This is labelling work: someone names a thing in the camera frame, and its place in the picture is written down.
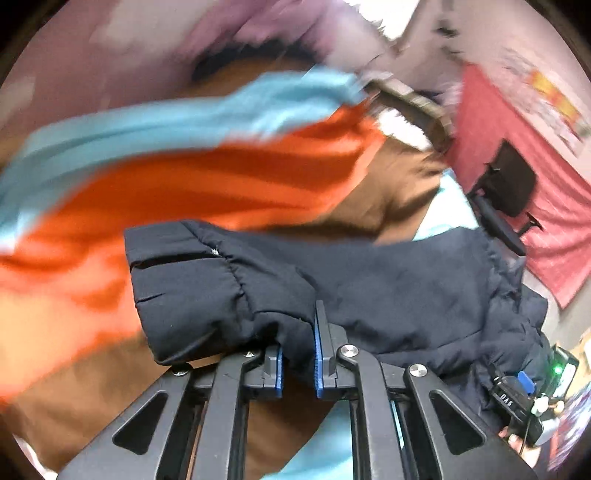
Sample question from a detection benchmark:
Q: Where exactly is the black cloth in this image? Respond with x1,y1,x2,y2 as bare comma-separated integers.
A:
191,44,319,81

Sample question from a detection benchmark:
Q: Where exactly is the navy padded jacket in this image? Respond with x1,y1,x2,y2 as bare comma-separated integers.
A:
124,220,555,435

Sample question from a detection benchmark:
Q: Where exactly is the group of wall certificates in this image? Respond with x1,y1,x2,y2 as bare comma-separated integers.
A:
503,46,587,153

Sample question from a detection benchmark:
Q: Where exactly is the person's right hand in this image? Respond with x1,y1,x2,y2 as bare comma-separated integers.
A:
499,427,543,468

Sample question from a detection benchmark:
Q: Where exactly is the black office chair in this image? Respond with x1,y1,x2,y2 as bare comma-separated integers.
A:
466,141,543,257

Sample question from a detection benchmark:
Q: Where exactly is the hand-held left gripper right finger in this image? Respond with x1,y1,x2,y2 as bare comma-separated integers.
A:
313,299,539,480

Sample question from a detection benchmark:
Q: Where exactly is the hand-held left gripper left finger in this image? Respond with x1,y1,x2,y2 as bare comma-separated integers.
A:
55,344,284,480

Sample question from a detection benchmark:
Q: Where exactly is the striped orange blue brown blanket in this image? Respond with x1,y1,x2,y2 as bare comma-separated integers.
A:
0,65,481,480

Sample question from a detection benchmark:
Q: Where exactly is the red checked wall cloth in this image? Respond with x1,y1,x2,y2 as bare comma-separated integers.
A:
445,65,591,309

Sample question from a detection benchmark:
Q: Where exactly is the pink curtain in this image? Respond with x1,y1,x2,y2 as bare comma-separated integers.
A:
175,0,393,70

